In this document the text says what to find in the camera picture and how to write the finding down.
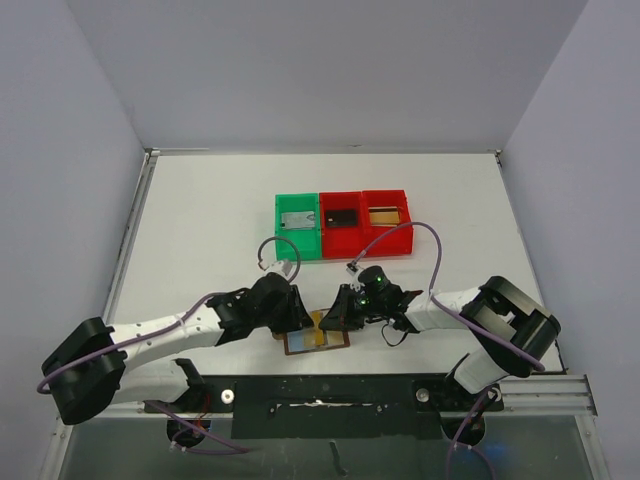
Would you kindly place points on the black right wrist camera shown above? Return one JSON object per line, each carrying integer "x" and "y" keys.
{"x": 373, "y": 280}

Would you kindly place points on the red plastic bin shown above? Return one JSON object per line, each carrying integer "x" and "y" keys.
{"x": 339, "y": 243}
{"x": 401, "y": 241}

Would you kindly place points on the brown leather card holder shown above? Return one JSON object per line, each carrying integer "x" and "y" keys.
{"x": 297, "y": 342}

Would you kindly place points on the aluminium left frame rail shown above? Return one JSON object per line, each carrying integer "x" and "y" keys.
{"x": 130, "y": 231}

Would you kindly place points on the green plastic bin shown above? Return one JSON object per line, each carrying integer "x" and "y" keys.
{"x": 308, "y": 242}

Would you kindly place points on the black card in red bin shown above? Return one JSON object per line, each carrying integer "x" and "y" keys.
{"x": 341, "y": 218}

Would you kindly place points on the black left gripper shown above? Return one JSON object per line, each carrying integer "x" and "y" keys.
{"x": 296, "y": 318}

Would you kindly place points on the red plastic bin middle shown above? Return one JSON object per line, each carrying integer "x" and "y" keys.
{"x": 339, "y": 243}

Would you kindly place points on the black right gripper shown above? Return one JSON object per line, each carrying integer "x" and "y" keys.
{"x": 345, "y": 307}

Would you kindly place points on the aluminium frame rail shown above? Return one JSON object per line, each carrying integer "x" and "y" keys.
{"x": 130, "y": 231}
{"x": 544, "y": 394}

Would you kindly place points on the aluminium front frame rail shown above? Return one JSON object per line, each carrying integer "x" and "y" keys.
{"x": 544, "y": 394}

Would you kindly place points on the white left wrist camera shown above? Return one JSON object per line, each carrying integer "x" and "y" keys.
{"x": 283, "y": 268}

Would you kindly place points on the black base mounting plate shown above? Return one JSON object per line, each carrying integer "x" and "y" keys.
{"x": 340, "y": 422}

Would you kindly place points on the red plastic bin right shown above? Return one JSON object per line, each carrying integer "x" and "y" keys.
{"x": 401, "y": 241}

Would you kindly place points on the silver card in green bin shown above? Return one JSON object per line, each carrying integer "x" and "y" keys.
{"x": 299, "y": 220}

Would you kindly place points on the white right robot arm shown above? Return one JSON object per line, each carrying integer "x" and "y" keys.
{"x": 514, "y": 331}

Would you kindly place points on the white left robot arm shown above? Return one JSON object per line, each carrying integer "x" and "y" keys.
{"x": 98, "y": 365}

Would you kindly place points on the striped gold card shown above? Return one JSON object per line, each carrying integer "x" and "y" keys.
{"x": 318, "y": 337}

